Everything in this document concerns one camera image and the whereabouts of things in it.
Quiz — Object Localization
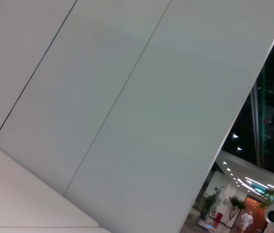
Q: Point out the tall dark green plant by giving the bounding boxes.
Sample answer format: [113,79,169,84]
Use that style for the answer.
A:
[201,194,217,219]

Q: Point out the person in white clothes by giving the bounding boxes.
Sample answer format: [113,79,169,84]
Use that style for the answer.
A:
[240,210,254,231]

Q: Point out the bare branched potted plant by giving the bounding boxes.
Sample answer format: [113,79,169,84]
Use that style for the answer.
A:
[228,195,246,222]

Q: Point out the grey metal pillar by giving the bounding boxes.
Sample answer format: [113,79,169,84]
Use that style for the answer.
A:
[249,83,267,168]

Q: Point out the small white floor robot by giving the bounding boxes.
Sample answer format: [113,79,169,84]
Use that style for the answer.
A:
[198,217,213,230]

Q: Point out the leafy green tree plant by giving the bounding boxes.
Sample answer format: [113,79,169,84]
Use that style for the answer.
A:
[257,188,274,211]

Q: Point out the orange wooden door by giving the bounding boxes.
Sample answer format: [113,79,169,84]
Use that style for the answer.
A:
[244,195,268,233]

